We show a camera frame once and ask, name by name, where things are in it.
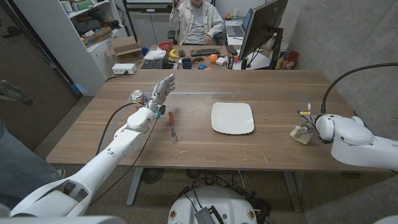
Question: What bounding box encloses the black keyboard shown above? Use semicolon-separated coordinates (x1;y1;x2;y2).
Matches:
190;47;220;57

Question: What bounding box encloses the pale yellow sponge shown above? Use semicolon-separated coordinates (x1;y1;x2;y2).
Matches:
289;124;313;146

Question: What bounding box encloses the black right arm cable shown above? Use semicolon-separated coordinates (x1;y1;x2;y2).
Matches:
320;62;398;114

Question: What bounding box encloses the white shelf unit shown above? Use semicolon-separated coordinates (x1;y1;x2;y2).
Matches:
12;0;129;96

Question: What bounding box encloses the red handled metal fork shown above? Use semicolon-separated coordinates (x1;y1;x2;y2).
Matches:
168;111;178;143

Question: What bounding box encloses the red bin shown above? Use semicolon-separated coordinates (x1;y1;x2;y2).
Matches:
282;50;300;70

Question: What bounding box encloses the black office chair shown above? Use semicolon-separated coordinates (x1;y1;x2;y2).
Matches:
167;29;226;46

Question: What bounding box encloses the black monitor stand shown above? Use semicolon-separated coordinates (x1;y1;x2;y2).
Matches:
269;27;284;70

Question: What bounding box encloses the silver drink can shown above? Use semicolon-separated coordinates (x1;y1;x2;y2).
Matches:
129;89;146;105

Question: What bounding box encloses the black computer monitor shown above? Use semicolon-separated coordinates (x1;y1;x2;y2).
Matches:
238;0;289;62

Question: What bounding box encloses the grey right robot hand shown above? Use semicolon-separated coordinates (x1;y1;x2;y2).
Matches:
294;107;320;139

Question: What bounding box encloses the white power box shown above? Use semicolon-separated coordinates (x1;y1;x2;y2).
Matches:
111;63;138;75

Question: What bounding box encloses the grey table leg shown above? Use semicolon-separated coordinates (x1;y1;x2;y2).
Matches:
282;170;303;213
126;167;144;207

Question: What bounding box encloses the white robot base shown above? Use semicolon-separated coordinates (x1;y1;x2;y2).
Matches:
167;185;258;224

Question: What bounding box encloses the standing person in jeans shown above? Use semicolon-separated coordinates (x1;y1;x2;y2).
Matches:
0;118;66;209

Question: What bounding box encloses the white paper stack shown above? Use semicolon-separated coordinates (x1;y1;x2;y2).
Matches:
143;49;167;61

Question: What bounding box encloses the printed cardboard box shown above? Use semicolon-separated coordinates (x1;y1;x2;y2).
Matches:
81;26;113;47

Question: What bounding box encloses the seated person in white jacket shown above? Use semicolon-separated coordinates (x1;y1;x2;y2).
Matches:
169;0;226;46

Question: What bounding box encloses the wooden desk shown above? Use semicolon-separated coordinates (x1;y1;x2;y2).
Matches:
136;44;249;70

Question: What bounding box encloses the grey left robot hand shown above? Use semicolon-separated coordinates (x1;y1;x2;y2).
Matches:
146;73;177;113

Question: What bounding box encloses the open silver laptop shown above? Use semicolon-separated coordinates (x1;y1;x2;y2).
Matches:
226;8;253;37

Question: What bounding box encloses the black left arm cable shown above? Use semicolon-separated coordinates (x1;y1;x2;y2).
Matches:
96;101;139;156

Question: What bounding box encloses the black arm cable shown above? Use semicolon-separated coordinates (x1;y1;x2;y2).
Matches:
320;62;398;114
96;101;139;156

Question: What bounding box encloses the white square plate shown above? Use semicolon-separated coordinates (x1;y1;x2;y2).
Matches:
211;101;256;136

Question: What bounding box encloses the open cardboard box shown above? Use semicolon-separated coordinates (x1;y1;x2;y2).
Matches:
104;35;144;64

